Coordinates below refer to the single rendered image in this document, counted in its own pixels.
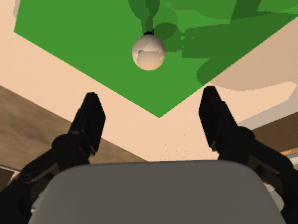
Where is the beige sphere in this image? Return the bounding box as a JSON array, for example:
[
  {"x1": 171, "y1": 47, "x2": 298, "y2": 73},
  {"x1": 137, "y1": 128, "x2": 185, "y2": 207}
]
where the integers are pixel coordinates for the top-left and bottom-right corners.
[{"x1": 132, "y1": 34, "x2": 166, "y2": 70}]

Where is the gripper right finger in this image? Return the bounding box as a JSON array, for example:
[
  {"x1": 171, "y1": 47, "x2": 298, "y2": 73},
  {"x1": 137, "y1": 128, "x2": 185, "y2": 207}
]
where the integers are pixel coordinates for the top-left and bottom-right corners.
[{"x1": 198, "y1": 86, "x2": 298, "y2": 224}]

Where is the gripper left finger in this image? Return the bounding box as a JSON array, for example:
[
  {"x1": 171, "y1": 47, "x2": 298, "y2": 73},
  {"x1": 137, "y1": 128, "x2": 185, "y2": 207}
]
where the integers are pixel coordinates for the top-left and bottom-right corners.
[{"x1": 0, "y1": 92, "x2": 106, "y2": 224}]

